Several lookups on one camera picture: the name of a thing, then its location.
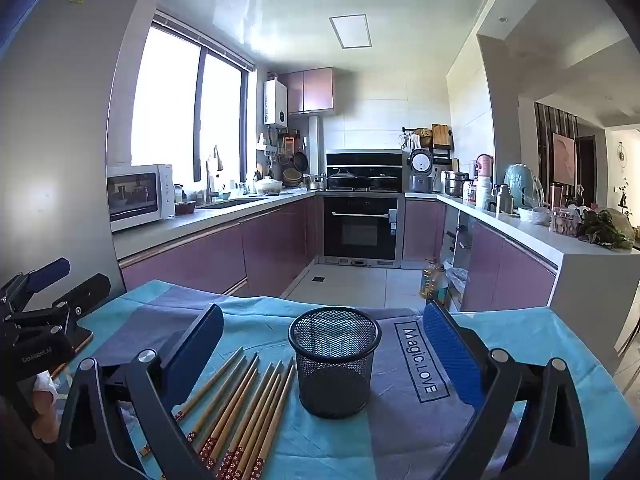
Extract yellow cooking oil bottle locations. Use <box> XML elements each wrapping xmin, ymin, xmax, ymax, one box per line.
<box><xmin>421</xmin><ymin>260</ymin><xmax>438</xmax><ymax>301</ymax></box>

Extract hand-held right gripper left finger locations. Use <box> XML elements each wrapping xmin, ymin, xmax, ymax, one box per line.
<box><xmin>56</xmin><ymin>304</ymin><xmax>226</xmax><ymax>480</ymax></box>

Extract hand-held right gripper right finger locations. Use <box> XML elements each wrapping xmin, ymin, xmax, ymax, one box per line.
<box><xmin>422</xmin><ymin>301</ymin><xmax>591</xmax><ymax>480</ymax></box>

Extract pink framed wall painting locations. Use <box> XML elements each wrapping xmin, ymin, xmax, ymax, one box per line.
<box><xmin>551</xmin><ymin>132</ymin><xmax>576</xmax><ymax>186</ymax></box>

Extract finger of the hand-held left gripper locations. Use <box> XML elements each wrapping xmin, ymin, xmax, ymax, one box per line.
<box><xmin>22</xmin><ymin>272</ymin><xmax>112</xmax><ymax>333</ymax></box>
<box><xmin>0</xmin><ymin>257</ymin><xmax>71</xmax><ymax>311</ymax></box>

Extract purple kitchen base cabinets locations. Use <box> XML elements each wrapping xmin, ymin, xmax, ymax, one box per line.
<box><xmin>120</xmin><ymin>195</ymin><xmax>321</xmax><ymax>297</ymax></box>
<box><xmin>404</xmin><ymin>199</ymin><xmax>558</xmax><ymax>313</ymax></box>

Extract chrome sink faucet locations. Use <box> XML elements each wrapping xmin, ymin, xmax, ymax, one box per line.
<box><xmin>205</xmin><ymin>157</ymin><xmax>221</xmax><ymax>205</ymax></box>

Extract clear plastic food container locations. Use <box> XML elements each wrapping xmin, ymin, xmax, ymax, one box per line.
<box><xmin>550</xmin><ymin>207</ymin><xmax>581</xmax><ymax>235</ymax></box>

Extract silver rice cooker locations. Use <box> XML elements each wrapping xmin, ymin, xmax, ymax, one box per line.
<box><xmin>409</xmin><ymin>148</ymin><xmax>436</xmax><ymax>194</ymax></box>

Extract bunch of leafy greens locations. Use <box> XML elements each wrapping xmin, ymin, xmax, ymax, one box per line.
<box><xmin>580</xmin><ymin>210</ymin><xmax>633</xmax><ymax>250</ymax></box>

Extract black built-in oven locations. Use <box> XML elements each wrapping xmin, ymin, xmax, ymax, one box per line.
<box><xmin>322</xmin><ymin>195</ymin><xmax>400</xmax><ymax>261</ymax></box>

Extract person's left hand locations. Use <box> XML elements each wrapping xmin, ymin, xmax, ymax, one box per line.
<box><xmin>30</xmin><ymin>369</ymin><xmax>65</xmax><ymax>444</ymax></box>

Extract white wall water heater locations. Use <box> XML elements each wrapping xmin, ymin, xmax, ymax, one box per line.
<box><xmin>263</xmin><ymin>79</ymin><xmax>289</xmax><ymax>127</ymax></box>

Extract black mesh pen holder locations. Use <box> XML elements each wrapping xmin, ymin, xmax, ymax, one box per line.
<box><xmin>288</xmin><ymin>306</ymin><xmax>383</xmax><ymax>420</ymax></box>

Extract white microwave oven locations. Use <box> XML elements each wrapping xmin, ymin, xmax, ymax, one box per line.
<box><xmin>106</xmin><ymin>163</ymin><xmax>176</xmax><ymax>233</ymax></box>

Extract stainless steel stock pot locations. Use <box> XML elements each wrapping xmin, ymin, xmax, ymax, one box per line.
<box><xmin>443</xmin><ymin>170</ymin><xmax>469</xmax><ymax>197</ymax></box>

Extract rectangular ceiling light panel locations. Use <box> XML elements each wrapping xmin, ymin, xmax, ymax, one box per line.
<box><xmin>329</xmin><ymin>14</ymin><xmax>373</xmax><ymax>50</ymax></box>

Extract white plastic jug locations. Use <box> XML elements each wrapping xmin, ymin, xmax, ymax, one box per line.
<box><xmin>475</xmin><ymin>176</ymin><xmax>494</xmax><ymax>211</ymax></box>

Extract set of bamboo chopsticks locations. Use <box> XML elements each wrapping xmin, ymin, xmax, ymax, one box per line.
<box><xmin>139</xmin><ymin>346</ymin><xmax>297</xmax><ymax>480</ymax></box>

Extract teal countertop appliance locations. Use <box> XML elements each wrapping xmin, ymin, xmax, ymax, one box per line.
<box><xmin>504</xmin><ymin>163</ymin><xmax>542</xmax><ymax>209</ymax></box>

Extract large kitchen window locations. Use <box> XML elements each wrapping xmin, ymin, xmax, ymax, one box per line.
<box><xmin>131</xmin><ymin>10</ymin><xmax>256</xmax><ymax>186</ymax></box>

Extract purple upper wall cabinet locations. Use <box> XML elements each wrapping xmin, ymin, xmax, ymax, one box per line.
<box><xmin>277</xmin><ymin>67</ymin><xmax>335</xmax><ymax>115</ymax></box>

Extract teal and grey tablecloth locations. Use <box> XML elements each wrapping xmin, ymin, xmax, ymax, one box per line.
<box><xmin>50</xmin><ymin>279</ymin><xmax>640</xmax><ymax>480</ymax></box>

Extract white kitchen countertop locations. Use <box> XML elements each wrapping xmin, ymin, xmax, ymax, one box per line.
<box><xmin>112</xmin><ymin>187</ymin><xmax>640</xmax><ymax>261</ymax></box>

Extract grey refrigerator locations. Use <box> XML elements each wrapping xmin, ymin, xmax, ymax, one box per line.
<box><xmin>0</xmin><ymin>0</ymin><xmax>156</xmax><ymax>291</ymax></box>

